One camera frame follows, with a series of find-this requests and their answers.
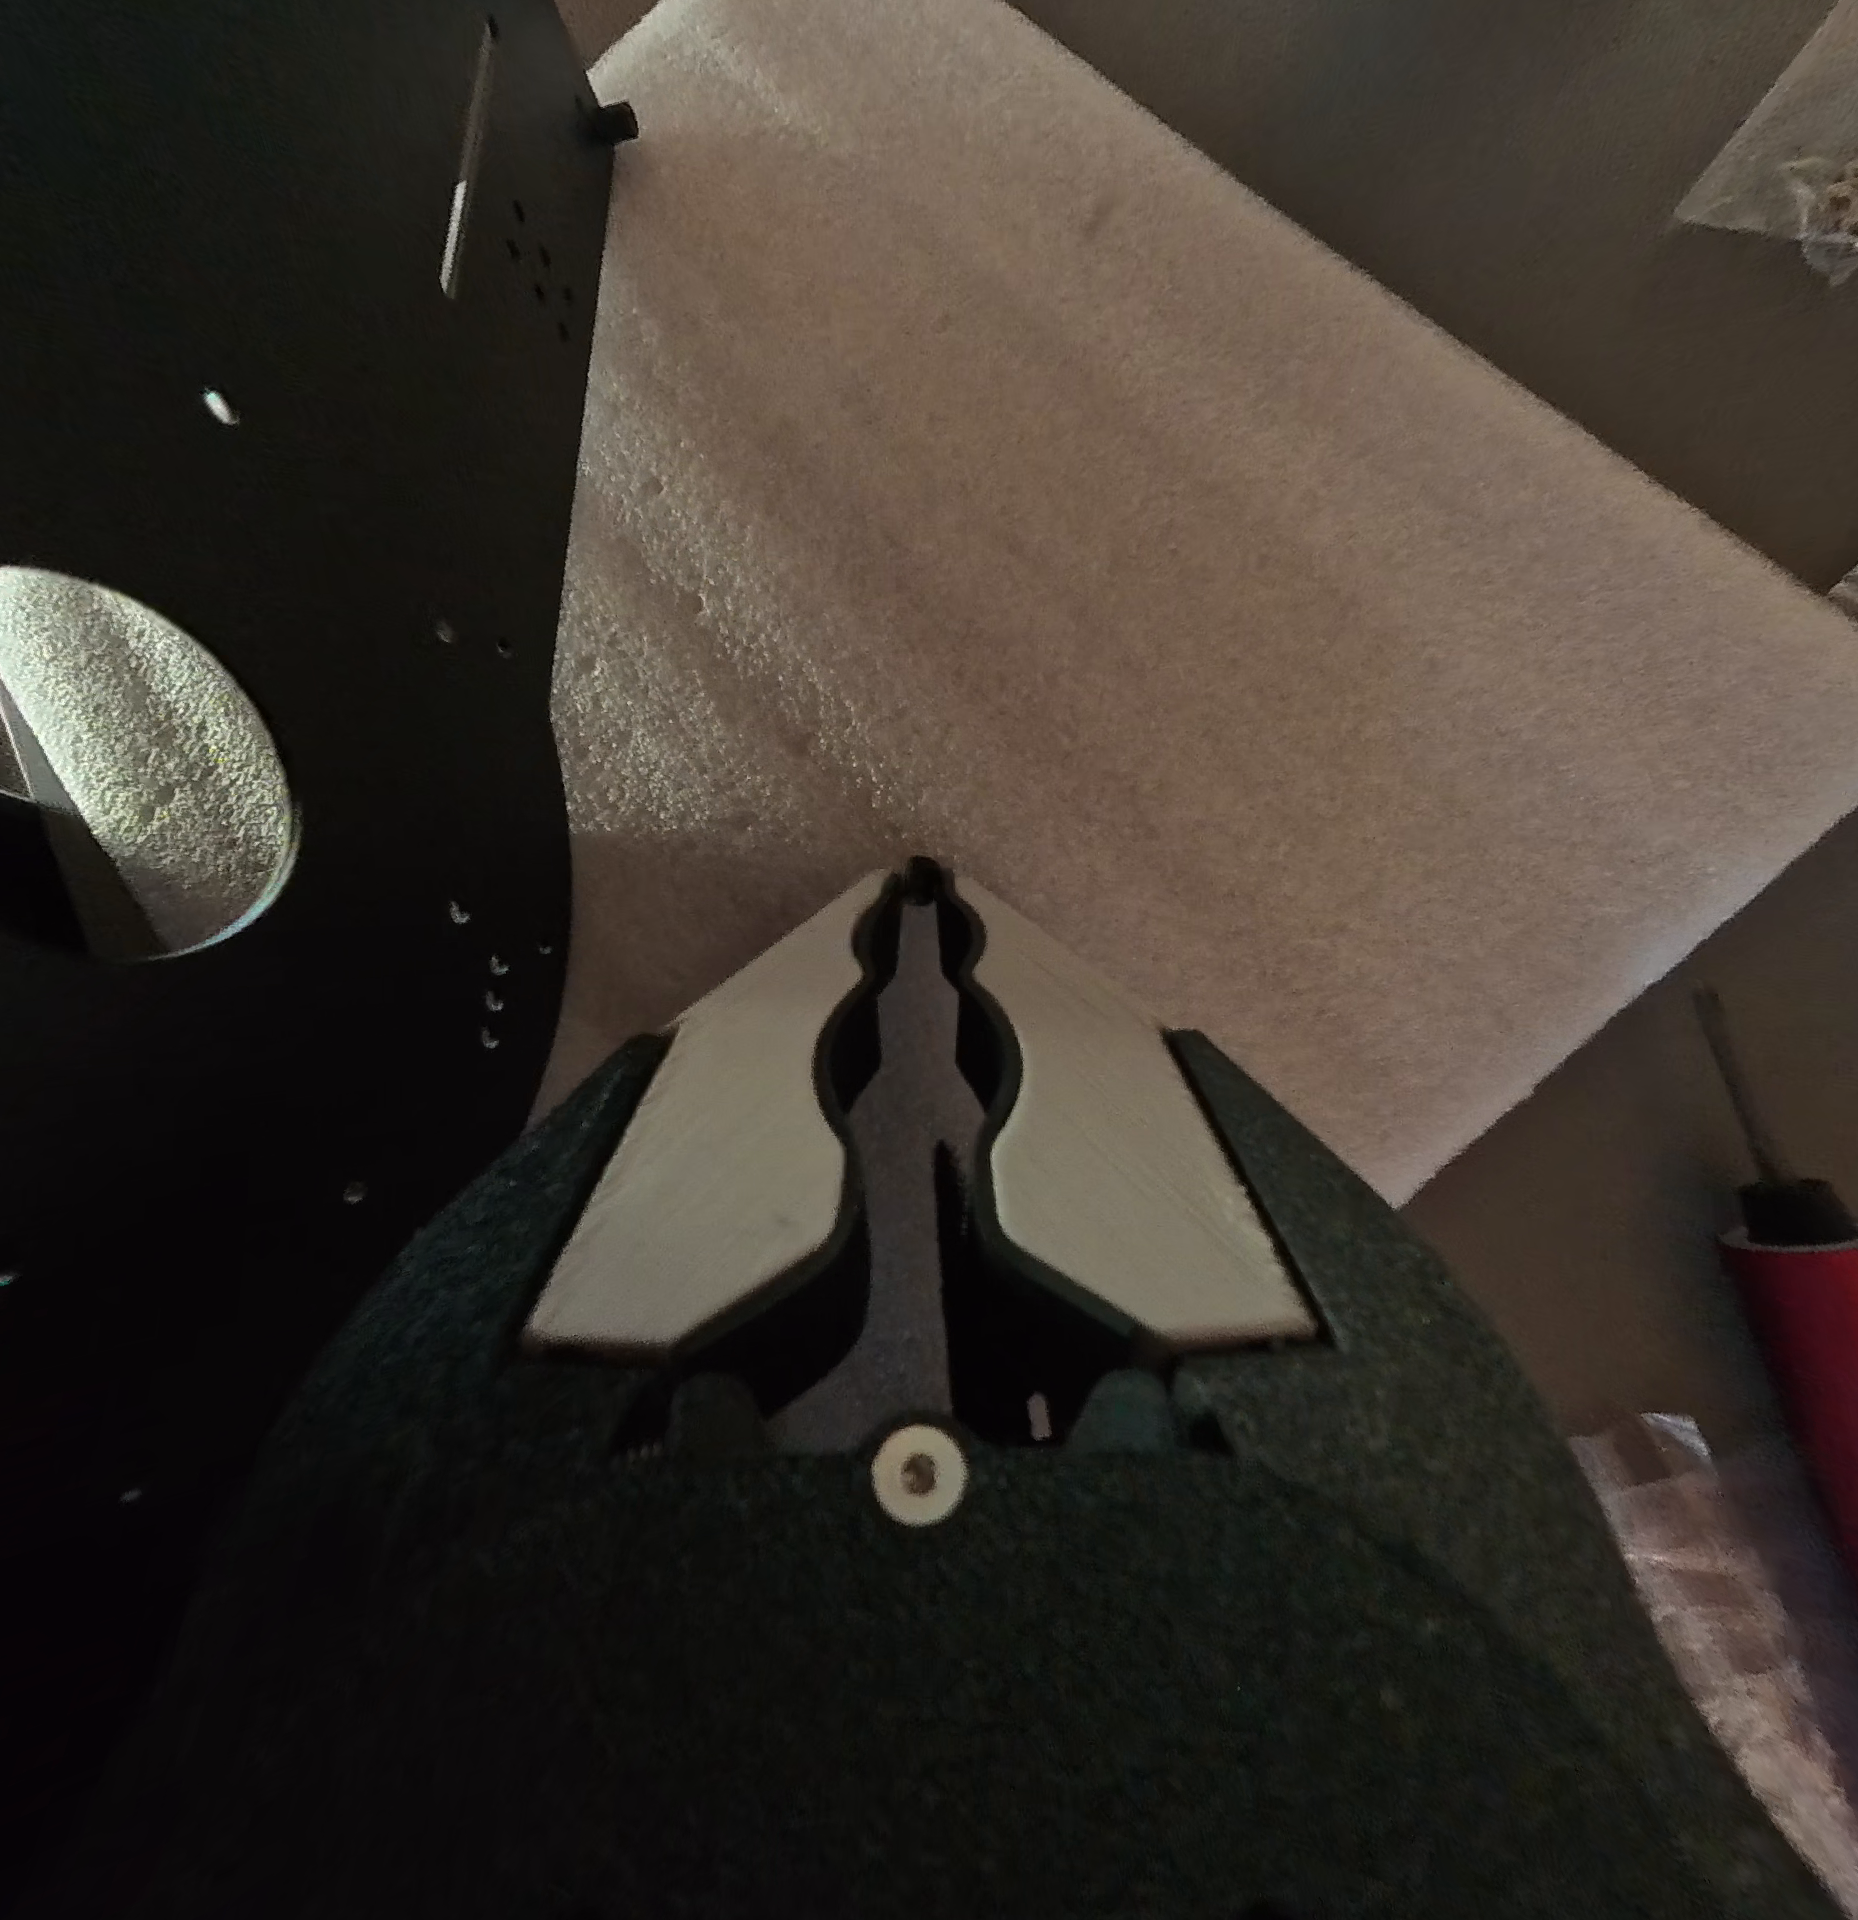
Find large clear plastic bag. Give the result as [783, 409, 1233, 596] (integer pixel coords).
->
[1565, 1410, 1858, 1920]

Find white foam sheet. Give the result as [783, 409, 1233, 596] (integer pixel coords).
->
[0, 0, 1858, 1210]

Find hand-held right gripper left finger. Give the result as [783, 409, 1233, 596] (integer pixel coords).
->
[524, 870, 915, 1359]

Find dark grey desk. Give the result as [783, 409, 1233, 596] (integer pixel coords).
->
[553, 0, 1858, 1920]

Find black metal plate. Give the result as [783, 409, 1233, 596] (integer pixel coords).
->
[0, 0, 640, 1653]

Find scattered small hardware bags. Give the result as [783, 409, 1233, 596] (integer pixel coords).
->
[1669, 61, 1858, 636]

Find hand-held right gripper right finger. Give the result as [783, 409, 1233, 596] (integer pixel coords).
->
[928, 875, 1326, 1351]

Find pink electric screwdriver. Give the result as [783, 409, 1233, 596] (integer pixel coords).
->
[1690, 985, 1858, 1521]

